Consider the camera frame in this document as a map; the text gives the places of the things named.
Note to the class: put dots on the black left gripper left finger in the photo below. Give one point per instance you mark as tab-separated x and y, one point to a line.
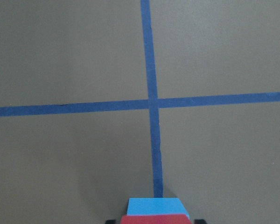
111	221

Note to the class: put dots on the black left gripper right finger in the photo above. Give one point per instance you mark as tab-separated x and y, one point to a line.
199	221

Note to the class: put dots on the red block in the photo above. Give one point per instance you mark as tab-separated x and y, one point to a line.
156	219

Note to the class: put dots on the blue block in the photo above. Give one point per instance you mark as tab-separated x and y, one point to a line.
155	206

